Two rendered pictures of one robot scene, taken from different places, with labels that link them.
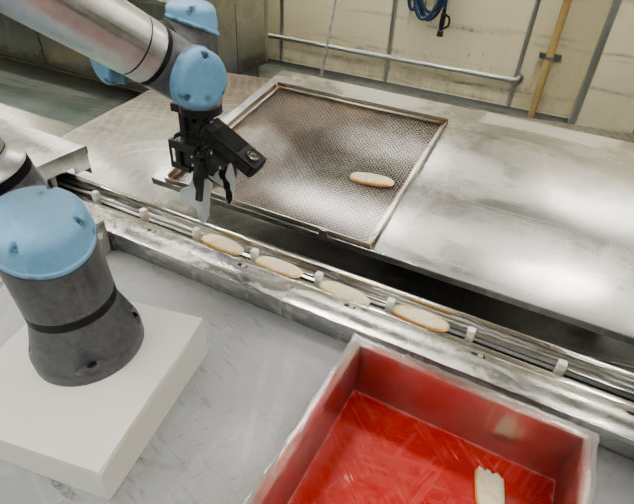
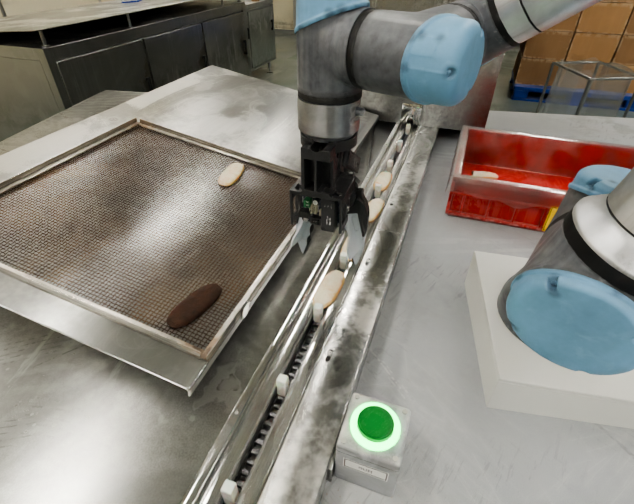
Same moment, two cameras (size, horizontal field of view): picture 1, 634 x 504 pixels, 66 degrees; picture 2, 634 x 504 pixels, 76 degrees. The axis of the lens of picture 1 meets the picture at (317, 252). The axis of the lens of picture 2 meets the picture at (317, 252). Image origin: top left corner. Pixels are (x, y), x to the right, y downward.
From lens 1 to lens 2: 1.11 m
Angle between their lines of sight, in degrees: 73
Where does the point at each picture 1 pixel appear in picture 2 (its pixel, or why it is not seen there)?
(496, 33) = not seen: outside the picture
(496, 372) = (418, 158)
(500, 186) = (245, 122)
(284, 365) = (449, 243)
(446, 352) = (413, 171)
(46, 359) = not seen: hidden behind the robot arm
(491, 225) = (292, 135)
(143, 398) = not seen: hidden behind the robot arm
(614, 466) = (439, 150)
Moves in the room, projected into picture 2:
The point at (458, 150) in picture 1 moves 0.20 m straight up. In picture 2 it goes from (187, 127) to (170, 37)
